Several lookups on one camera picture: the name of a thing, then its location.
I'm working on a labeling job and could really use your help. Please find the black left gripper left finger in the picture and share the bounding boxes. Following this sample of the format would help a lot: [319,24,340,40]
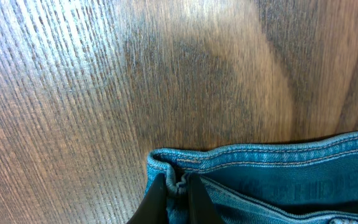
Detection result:
[127,174,168,224]

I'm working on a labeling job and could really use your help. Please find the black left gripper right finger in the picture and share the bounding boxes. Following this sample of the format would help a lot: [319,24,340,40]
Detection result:
[188,174,224,224]

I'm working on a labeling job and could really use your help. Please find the light blue denim jeans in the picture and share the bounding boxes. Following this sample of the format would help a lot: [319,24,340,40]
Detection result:
[147,131,358,223]

